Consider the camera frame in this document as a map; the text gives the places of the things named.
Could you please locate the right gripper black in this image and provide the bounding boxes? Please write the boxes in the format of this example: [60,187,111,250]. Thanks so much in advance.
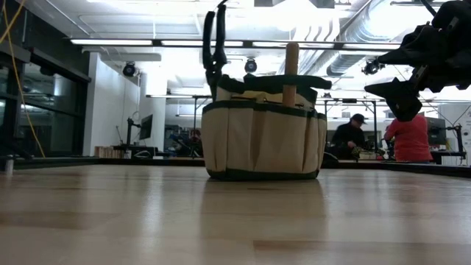
[364,0,471,123]

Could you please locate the wooden tool handle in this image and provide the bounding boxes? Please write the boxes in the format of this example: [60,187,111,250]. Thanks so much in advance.
[282,42,300,108]

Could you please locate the cream canvas bag green straps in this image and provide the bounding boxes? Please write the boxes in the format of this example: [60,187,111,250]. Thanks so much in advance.
[200,73,333,182]

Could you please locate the monitor on black arm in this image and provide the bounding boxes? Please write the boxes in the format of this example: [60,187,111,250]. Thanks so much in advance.
[422,116,465,163]

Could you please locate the person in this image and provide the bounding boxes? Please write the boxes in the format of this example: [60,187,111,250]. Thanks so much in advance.
[384,114,434,164]
[330,113,369,160]

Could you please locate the black monitor on stand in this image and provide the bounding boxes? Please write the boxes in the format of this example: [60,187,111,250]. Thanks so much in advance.
[127,113,155,158]

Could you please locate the black case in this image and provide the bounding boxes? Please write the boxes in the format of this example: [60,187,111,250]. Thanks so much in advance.
[128,146,157,159]

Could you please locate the overhead light bar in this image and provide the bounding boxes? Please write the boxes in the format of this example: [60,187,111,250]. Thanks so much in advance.
[69,38,402,52]

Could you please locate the stack of wooden boards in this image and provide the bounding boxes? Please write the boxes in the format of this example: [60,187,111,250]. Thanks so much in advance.
[94,146,126,159]

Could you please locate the black ceiling camera cluster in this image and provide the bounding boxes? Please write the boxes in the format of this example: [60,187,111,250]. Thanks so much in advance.
[361,57,386,77]

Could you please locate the black metal frame stand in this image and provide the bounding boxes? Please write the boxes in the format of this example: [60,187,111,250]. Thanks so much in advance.
[323,98,379,158]

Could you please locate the silver ceiling duct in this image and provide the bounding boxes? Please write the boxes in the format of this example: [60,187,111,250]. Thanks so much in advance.
[327,0,372,77]

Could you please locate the black table edge frame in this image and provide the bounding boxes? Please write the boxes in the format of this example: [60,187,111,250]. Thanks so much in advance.
[0,157,471,179]

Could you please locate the yellow cable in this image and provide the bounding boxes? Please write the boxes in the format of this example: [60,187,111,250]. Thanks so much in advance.
[0,0,47,159]

